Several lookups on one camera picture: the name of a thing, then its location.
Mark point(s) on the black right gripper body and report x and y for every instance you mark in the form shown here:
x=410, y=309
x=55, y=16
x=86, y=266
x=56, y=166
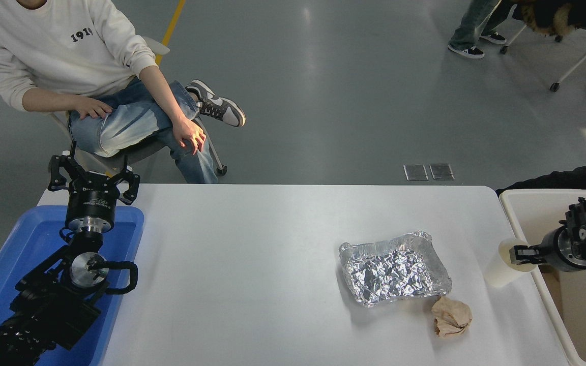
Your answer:
x=552, y=251

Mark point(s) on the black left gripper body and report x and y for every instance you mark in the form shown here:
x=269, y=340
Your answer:
x=92, y=201

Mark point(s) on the white paper cup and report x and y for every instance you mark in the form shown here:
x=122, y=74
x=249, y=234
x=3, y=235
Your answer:
x=499, y=269

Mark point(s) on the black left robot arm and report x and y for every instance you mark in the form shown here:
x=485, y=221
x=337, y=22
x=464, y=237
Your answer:
x=44, y=305

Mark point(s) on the person's left forearm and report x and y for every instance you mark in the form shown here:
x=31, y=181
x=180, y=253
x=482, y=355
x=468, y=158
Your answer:
x=163, y=94

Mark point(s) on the person's right forearm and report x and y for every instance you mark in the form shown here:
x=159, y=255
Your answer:
x=49, y=100

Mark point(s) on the person's right hand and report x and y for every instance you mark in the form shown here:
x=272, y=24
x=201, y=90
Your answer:
x=92, y=108

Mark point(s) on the person's left hand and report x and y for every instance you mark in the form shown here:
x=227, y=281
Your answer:
x=188, y=134

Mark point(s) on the grey chair with casters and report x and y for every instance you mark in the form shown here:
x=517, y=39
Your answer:
x=135, y=151

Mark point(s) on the large pale bin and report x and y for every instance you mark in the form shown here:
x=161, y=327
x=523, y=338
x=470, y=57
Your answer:
x=542, y=213

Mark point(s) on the blue plastic tray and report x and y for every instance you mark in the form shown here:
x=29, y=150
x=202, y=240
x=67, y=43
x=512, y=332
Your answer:
x=28, y=239

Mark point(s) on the person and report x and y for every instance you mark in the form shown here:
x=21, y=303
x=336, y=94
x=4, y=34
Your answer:
x=473, y=25
x=59, y=51
x=578, y=179

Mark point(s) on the crumpled tan paper ball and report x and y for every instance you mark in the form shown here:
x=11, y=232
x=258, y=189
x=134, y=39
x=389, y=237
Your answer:
x=450, y=317

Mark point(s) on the metal floor plate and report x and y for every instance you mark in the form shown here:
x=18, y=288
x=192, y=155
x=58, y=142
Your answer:
x=416, y=172
x=441, y=172

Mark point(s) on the crumpled foil tray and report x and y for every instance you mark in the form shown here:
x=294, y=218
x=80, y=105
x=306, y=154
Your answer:
x=394, y=272

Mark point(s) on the fur-trimmed dark coat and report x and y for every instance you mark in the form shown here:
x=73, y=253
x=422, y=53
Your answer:
x=562, y=15

